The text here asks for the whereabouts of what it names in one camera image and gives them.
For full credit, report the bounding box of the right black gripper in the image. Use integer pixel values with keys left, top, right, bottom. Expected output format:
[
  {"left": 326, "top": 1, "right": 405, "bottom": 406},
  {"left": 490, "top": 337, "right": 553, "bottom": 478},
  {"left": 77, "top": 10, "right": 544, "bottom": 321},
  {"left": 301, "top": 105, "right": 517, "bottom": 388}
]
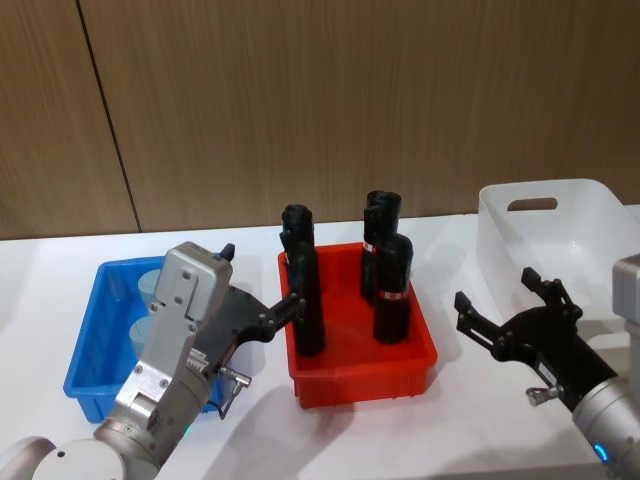
[{"left": 453, "top": 266, "right": 620, "bottom": 412}]

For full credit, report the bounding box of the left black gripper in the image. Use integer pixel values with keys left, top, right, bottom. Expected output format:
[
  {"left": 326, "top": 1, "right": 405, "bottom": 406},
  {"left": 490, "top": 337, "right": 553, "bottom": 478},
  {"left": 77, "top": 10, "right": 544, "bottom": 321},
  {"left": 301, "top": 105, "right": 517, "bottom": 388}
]
[{"left": 191, "top": 243, "right": 308, "bottom": 404}]

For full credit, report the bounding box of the black bottle without label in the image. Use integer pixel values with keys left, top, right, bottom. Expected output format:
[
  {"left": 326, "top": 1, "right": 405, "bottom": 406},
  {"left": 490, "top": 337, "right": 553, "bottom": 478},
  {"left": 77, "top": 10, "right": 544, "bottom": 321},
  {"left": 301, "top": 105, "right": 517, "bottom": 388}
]
[{"left": 279, "top": 203, "right": 327, "bottom": 358}]

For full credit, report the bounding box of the pale blue cylinder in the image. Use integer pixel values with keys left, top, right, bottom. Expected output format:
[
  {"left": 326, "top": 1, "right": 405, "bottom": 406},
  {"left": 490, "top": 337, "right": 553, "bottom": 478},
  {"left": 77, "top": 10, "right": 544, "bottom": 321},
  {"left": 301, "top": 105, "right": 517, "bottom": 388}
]
[
  {"left": 128, "top": 314, "right": 157, "bottom": 357},
  {"left": 136, "top": 269, "right": 162, "bottom": 307}
]

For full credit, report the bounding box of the black bottle with label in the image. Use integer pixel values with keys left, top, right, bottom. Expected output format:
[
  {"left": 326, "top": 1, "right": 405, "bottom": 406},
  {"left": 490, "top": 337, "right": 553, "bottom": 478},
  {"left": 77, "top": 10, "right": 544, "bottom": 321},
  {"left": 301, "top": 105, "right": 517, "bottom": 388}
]
[
  {"left": 371, "top": 231, "right": 416, "bottom": 346},
  {"left": 361, "top": 189, "right": 404, "bottom": 307}
]

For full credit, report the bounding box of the red plastic bin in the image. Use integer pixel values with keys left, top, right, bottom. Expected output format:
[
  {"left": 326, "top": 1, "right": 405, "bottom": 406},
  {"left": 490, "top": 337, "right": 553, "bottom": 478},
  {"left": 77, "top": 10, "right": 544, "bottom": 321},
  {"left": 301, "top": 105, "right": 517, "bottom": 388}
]
[{"left": 276, "top": 242, "right": 440, "bottom": 411}]

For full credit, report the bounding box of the blue plastic bin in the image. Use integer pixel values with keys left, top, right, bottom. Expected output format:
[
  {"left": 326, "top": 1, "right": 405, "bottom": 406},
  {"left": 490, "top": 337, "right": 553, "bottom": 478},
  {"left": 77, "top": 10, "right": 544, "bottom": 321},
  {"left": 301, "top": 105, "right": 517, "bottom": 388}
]
[{"left": 62, "top": 256, "right": 227, "bottom": 425}]

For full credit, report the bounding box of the white plastic basket with handle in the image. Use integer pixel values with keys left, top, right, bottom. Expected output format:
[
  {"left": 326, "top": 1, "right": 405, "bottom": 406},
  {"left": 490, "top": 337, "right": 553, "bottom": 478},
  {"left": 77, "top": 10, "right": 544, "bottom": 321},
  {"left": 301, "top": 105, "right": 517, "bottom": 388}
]
[{"left": 475, "top": 178, "right": 640, "bottom": 324}]

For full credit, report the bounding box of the right gripper cable silver plug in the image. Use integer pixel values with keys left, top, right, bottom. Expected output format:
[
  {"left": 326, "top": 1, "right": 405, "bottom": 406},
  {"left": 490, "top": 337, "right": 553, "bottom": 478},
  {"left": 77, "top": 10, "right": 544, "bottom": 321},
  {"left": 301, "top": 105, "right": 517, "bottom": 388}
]
[{"left": 524, "top": 383, "right": 565, "bottom": 407}]

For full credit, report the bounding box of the gripper cable silver plug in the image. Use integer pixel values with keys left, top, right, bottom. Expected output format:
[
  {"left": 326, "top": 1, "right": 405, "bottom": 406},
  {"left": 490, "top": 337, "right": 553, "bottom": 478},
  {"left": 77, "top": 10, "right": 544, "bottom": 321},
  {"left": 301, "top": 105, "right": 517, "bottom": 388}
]
[
  {"left": 204, "top": 366, "right": 254, "bottom": 421},
  {"left": 524, "top": 383, "right": 565, "bottom": 407}
]

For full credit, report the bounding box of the left gripper cable silver plug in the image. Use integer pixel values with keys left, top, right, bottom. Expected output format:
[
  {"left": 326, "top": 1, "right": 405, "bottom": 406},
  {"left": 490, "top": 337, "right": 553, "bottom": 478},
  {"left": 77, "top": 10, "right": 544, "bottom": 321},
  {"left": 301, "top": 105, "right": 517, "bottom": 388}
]
[{"left": 204, "top": 366, "right": 254, "bottom": 421}]

